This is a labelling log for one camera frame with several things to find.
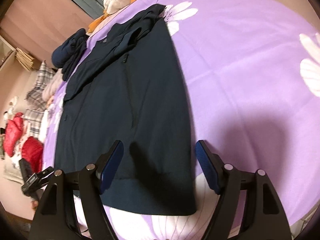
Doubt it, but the dark navy jacket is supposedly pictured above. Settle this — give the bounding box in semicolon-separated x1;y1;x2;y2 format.
54;4;196;216

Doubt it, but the red puffer jacket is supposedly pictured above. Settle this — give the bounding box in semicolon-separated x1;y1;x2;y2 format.
22;137;43;173
3;112;24;157

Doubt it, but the grey plaid blanket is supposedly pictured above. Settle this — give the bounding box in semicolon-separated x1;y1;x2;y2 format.
23;61;55;138

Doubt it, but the pale pink garment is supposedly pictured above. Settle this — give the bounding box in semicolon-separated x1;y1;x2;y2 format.
42;69;63;102

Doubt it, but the folded navy garment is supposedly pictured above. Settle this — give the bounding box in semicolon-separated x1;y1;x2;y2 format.
52;28;88;81

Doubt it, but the wooden shelf cabinet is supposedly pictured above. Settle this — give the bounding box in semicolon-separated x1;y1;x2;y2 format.
0;36;16;72

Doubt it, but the pink curtain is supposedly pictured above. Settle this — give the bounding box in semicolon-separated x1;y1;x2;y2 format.
1;0;93;67

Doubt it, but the purple floral bed sheet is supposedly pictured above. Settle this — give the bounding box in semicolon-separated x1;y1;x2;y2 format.
41;0;320;240

